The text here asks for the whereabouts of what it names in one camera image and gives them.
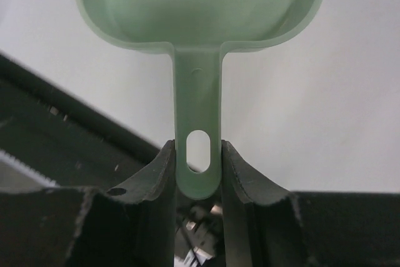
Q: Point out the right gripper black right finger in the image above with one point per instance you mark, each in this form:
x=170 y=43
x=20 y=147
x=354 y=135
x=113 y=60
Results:
x=245 y=191

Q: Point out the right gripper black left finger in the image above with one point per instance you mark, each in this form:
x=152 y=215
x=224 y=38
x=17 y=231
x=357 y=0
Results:
x=149 y=198

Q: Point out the green dustpan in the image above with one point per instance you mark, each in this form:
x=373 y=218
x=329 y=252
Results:
x=197 y=34

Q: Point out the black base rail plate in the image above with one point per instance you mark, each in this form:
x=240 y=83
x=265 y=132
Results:
x=77 y=223

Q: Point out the white slotted cable duct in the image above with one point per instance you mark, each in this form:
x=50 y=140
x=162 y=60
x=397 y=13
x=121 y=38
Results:
x=14 y=163

